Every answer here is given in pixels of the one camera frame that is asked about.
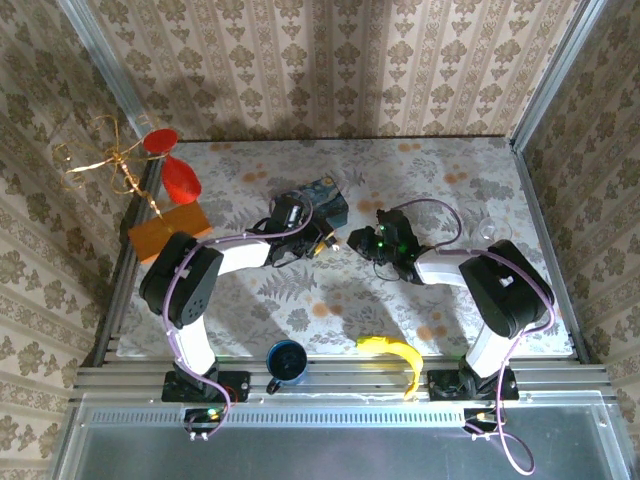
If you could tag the blue starry night box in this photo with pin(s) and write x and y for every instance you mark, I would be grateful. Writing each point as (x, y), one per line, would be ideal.
(325, 202)

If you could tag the floral printed table cover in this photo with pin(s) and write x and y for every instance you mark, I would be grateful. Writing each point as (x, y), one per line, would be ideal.
(300, 310)

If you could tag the clear drinking glass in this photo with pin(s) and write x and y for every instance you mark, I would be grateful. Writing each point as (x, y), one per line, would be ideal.
(492, 230)

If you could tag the yellow banana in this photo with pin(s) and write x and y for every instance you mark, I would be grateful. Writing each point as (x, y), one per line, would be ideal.
(400, 350)

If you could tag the dark blue mug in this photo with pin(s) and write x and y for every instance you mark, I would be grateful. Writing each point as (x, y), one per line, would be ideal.
(286, 361)

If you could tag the orange wooden block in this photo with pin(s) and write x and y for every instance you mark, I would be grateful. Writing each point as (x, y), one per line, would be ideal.
(170, 230)

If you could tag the red plastic goblet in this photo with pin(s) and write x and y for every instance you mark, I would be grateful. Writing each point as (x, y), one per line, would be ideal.
(180, 182)

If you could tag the small control board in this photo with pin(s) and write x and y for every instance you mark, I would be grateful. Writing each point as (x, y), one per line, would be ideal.
(480, 417)
(202, 416)

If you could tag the perforated grey metal cover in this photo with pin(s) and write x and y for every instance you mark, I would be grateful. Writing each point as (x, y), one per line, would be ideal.
(325, 450)

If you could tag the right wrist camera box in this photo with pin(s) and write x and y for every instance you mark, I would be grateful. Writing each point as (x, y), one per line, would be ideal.
(392, 220)

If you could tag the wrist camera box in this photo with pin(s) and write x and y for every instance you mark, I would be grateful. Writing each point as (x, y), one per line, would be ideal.
(392, 220)
(289, 210)

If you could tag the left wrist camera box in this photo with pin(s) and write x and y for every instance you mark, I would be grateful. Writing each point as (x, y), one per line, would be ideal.
(289, 210)

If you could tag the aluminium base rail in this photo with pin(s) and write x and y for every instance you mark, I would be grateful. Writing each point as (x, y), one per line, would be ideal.
(350, 380)

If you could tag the aluminium side rail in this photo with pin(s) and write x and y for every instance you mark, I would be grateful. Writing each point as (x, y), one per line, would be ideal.
(116, 305)
(532, 200)

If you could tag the aluminium frame post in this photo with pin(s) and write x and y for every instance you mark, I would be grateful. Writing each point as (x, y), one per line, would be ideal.
(107, 65)
(555, 70)

